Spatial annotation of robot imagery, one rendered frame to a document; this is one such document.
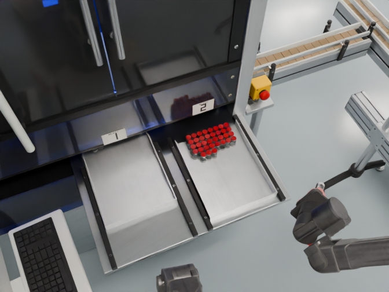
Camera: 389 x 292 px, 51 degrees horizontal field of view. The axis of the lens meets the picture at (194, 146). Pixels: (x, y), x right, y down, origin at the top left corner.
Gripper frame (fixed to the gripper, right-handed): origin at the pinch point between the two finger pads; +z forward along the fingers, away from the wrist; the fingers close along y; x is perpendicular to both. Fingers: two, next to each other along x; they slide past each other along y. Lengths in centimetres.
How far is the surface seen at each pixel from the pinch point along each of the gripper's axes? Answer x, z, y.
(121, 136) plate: -57, 11, 40
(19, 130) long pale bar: -72, -25, 32
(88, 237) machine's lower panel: -48, 29, 117
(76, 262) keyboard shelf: -39, -15, 74
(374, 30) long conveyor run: -10, 108, -25
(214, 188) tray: -19.7, 19.7, 36.5
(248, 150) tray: -19.1, 37.9, 25.5
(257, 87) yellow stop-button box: -32, 46, 7
